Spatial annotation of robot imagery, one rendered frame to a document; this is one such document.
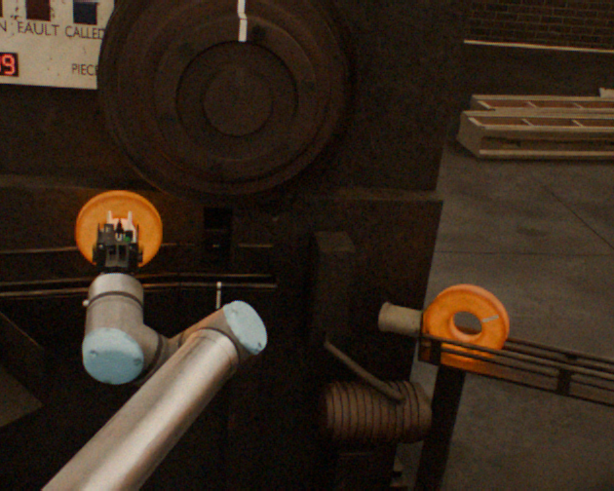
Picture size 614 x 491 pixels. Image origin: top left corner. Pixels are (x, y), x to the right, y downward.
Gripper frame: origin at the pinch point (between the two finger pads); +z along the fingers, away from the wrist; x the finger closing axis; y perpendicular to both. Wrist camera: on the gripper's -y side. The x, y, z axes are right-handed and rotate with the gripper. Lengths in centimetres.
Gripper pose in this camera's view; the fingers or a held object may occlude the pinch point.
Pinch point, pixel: (119, 222)
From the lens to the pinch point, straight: 163.8
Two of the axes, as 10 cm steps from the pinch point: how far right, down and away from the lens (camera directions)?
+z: -1.4, -6.7, 7.3
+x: -9.8, -0.3, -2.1
